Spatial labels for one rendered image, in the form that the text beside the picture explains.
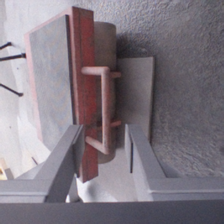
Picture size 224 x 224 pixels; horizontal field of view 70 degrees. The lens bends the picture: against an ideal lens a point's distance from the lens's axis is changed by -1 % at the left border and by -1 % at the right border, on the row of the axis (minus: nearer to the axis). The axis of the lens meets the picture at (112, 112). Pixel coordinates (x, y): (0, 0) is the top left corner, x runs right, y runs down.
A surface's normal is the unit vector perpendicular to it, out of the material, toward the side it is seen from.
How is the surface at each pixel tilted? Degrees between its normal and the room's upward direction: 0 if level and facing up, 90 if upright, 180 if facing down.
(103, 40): 76
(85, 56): 90
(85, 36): 90
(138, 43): 0
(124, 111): 0
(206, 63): 0
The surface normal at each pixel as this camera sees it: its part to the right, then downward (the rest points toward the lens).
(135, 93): -0.75, 0.18
